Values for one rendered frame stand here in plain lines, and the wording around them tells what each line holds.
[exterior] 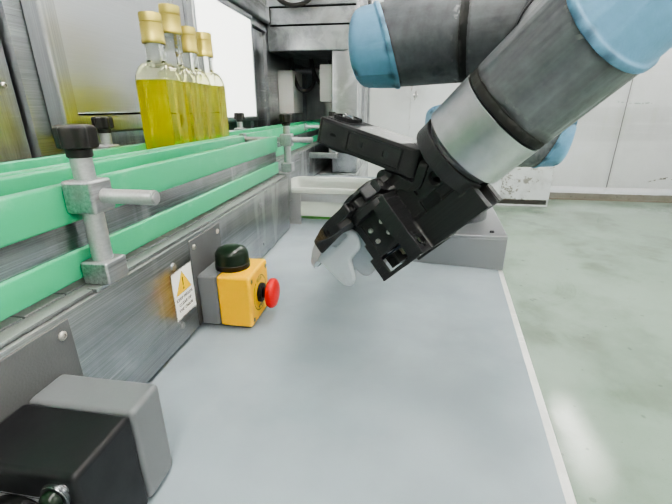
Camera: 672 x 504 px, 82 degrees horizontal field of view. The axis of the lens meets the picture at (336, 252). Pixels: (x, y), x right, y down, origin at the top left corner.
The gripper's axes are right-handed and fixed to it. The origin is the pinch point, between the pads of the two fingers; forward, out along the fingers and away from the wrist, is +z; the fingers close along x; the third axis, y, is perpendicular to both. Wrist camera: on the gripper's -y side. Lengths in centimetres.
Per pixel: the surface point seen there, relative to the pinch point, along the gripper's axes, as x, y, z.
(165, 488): -22.9, 11.1, 4.8
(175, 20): 10, -49, 7
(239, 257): -3.3, -6.0, 8.6
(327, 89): 110, -81, 47
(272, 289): -1.2, -0.5, 9.1
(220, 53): 45, -76, 32
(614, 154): 519, 19, 29
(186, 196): -5.3, -16.2, 8.7
